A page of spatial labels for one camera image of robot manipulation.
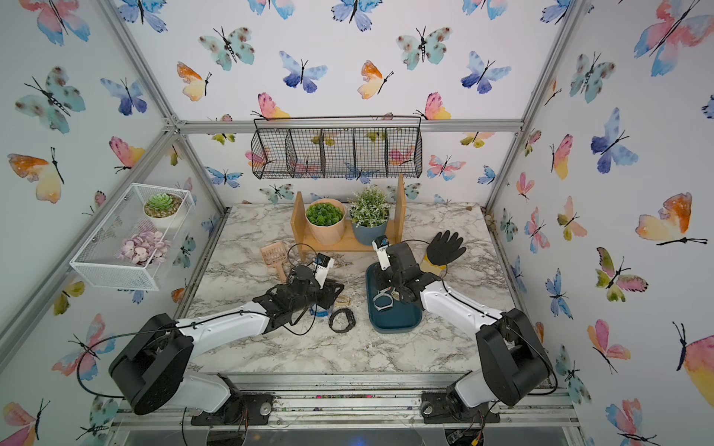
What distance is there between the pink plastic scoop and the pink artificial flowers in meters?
0.41

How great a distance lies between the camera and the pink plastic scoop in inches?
40.9

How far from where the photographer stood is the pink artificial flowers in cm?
63
